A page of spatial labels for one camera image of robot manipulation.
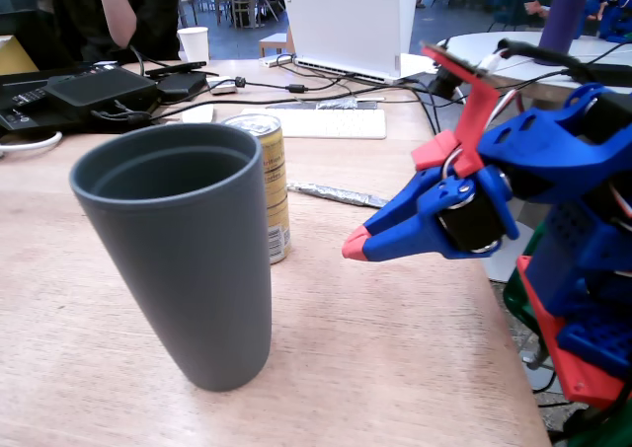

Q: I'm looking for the yellow drink can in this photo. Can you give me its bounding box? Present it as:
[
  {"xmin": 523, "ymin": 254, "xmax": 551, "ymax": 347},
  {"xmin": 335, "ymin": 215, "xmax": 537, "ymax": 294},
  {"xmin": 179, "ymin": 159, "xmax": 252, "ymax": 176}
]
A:
[{"xmin": 220, "ymin": 112, "xmax": 292, "ymax": 265}]

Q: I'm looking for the round white pedestal table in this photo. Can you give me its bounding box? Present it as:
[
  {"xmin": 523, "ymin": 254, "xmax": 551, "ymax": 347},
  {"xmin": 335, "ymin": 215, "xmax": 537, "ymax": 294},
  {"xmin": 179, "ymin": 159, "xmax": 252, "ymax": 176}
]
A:
[{"xmin": 436, "ymin": 31, "xmax": 632, "ymax": 283}]

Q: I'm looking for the black flat device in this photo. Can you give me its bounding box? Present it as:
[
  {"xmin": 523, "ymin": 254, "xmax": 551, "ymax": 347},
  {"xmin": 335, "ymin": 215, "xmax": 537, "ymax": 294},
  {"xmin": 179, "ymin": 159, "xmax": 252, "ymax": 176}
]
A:
[{"xmin": 567, "ymin": 63, "xmax": 632, "ymax": 88}]

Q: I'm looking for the wooden bench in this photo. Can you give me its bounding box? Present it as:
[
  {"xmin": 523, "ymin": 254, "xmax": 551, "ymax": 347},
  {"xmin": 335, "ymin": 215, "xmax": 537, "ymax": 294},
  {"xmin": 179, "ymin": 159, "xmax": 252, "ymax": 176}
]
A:
[{"xmin": 259, "ymin": 27, "xmax": 296, "ymax": 58}]

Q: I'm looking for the purple bottle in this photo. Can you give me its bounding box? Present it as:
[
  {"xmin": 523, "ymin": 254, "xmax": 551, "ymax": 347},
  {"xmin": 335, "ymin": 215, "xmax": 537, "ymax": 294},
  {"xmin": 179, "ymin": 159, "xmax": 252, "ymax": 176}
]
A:
[{"xmin": 537, "ymin": 0, "xmax": 593, "ymax": 67}]

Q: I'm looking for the tall gray plastic cup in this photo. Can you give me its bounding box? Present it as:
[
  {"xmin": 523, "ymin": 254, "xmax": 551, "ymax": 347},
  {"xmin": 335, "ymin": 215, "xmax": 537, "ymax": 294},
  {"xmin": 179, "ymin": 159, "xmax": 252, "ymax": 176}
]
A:
[{"xmin": 68, "ymin": 122, "xmax": 274, "ymax": 393}]

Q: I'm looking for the white usb hub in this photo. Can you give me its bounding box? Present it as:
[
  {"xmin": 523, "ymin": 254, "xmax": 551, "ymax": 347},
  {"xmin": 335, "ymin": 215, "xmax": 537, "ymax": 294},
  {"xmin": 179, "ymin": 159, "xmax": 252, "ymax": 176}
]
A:
[{"xmin": 259, "ymin": 54, "xmax": 297, "ymax": 69}]

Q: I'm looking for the black cable with ferrite bead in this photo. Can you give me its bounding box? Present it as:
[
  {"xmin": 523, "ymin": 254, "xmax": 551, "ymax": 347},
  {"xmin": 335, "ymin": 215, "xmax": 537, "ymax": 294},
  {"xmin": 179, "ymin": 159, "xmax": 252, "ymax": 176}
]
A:
[{"xmin": 234, "ymin": 74, "xmax": 356, "ymax": 96}]

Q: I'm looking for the white paper cup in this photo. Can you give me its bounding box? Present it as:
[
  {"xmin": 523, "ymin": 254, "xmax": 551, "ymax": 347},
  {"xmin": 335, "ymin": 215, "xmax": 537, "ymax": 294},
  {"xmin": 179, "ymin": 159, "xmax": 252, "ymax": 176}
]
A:
[{"xmin": 176, "ymin": 26, "xmax": 211, "ymax": 64}]

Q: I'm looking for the fork with foil-wrapped handle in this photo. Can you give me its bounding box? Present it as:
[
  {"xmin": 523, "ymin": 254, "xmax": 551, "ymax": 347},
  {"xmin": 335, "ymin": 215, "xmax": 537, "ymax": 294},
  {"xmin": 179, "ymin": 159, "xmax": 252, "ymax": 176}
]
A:
[{"xmin": 285, "ymin": 180, "xmax": 391, "ymax": 210}]

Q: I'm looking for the white laptop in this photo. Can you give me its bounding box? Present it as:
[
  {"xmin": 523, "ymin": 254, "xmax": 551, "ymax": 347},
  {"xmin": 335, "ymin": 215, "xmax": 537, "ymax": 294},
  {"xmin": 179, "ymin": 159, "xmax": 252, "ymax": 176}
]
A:
[{"xmin": 283, "ymin": 0, "xmax": 448, "ymax": 86}]

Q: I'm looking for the black flat box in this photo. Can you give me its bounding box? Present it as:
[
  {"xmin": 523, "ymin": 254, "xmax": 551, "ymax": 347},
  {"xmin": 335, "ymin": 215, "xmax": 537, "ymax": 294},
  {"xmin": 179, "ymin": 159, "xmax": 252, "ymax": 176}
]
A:
[{"xmin": 44, "ymin": 66, "xmax": 159, "ymax": 118}]

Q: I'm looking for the black power brick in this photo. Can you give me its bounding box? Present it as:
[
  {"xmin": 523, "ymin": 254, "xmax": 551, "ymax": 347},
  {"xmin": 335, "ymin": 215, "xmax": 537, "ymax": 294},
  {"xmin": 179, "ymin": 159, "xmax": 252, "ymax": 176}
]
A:
[{"xmin": 156, "ymin": 70, "xmax": 208, "ymax": 102}]

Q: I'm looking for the green table clamp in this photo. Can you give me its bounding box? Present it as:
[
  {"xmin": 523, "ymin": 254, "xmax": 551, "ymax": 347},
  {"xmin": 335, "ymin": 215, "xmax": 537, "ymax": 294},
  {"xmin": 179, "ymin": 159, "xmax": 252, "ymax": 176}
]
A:
[
  {"xmin": 562, "ymin": 397, "xmax": 632, "ymax": 447},
  {"xmin": 502, "ymin": 219, "xmax": 548, "ymax": 349}
]

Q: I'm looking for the person's black shirt torso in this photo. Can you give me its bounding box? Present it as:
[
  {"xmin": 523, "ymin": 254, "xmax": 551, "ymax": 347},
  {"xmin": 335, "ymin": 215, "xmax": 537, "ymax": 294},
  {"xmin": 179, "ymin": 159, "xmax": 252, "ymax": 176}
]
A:
[{"xmin": 48, "ymin": 0, "xmax": 182, "ymax": 66}]

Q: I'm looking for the yellow board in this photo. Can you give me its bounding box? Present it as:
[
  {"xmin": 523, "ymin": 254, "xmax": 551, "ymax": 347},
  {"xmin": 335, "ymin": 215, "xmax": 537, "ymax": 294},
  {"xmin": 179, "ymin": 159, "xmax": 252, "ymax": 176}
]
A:
[{"xmin": 0, "ymin": 35, "xmax": 40, "ymax": 76}]

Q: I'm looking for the crumpled foil piece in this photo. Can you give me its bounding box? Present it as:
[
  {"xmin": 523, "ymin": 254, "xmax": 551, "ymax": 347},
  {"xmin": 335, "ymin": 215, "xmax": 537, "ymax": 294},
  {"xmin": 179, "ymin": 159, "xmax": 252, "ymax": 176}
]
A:
[{"xmin": 315, "ymin": 97, "xmax": 359, "ymax": 111}]

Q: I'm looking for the red base plate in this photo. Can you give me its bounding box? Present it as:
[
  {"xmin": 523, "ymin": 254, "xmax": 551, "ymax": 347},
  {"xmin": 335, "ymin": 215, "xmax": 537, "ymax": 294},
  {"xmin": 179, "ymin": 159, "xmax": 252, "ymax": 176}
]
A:
[{"xmin": 516, "ymin": 255, "xmax": 626, "ymax": 411}]

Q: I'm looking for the small silver adapter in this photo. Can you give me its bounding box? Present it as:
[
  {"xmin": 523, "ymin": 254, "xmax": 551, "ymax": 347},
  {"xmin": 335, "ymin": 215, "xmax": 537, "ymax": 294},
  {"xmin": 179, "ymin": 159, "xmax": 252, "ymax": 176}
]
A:
[{"xmin": 205, "ymin": 75, "xmax": 239, "ymax": 96}]

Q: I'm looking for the black pen-shaped stick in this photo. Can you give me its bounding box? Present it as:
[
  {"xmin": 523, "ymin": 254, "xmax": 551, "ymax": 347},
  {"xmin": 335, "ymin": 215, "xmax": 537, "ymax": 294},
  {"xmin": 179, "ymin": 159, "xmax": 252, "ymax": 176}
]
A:
[{"xmin": 144, "ymin": 60, "xmax": 207, "ymax": 78}]

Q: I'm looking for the black device with buttons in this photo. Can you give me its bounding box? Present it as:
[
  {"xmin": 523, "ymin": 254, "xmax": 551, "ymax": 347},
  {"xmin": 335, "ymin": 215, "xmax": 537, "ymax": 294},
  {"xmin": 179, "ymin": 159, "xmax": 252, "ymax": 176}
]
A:
[{"xmin": 0, "ymin": 67, "xmax": 100, "ymax": 133}]

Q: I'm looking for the red camera mount with camera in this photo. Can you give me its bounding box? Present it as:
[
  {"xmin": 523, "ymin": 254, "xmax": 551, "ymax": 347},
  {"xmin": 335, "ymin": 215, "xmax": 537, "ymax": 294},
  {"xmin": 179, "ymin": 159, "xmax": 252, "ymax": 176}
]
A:
[{"xmin": 411, "ymin": 41, "xmax": 503, "ymax": 180}]

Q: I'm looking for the blue gripper black motor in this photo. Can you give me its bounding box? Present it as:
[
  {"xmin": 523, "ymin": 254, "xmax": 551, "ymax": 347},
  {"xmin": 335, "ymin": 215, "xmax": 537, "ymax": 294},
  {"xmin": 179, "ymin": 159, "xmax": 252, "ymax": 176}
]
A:
[{"xmin": 342, "ymin": 164, "xmax": 520, "ymax": 262}]

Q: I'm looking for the thick white cable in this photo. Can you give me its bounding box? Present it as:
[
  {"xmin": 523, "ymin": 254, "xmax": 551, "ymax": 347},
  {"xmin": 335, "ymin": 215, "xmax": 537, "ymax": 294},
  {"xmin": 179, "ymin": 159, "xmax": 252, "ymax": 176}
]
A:
[{"xmin": 0, "ymin": 130, "xmax": 64, "ymax": 154}]

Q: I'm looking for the white keyboard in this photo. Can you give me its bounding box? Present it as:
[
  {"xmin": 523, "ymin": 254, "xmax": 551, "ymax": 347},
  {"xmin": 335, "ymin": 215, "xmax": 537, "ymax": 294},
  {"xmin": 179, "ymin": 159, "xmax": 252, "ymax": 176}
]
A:
[{"xmin": 239, "ymin": 108, "xmax": 387, "ymax": 140}]

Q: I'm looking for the wooden chair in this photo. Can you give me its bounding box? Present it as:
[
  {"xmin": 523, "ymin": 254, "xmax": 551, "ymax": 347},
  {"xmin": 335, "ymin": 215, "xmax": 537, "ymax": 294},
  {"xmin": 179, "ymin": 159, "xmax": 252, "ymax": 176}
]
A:
[{"xmin": 228, "ymin": 0, "xmax": 259, "ymax": 29}]

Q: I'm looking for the distant blue robot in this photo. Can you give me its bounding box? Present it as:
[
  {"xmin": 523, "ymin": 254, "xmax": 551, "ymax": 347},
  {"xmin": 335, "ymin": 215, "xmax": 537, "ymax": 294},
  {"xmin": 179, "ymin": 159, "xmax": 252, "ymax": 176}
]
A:
[{"xmin": 575, "ymin": 0, "xmax": 632, "ymax": 43}]

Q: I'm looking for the long black cable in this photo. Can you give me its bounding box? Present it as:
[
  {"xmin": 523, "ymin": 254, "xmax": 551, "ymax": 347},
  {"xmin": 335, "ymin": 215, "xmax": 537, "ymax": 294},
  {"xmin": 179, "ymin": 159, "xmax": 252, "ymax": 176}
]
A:
[{"xmin": 150, "ymin": 84, "xmax": 438, "ymax": 122}]

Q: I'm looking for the black camera cable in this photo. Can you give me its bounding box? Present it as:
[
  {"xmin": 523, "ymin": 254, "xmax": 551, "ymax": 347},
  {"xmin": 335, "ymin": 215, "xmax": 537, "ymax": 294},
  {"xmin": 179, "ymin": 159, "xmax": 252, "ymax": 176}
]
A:
[{"xmin": 497, "ymin": 37, "xmax": 632, "ymax": 84}]

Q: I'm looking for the person's bare forearm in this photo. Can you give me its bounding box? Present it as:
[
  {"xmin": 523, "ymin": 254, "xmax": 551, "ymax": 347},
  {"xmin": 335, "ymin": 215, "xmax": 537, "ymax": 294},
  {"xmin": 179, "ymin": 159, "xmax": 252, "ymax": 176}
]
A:
[{"xmin": 93, "ymin": 0, "xmax": 139, "ymax": 50}]

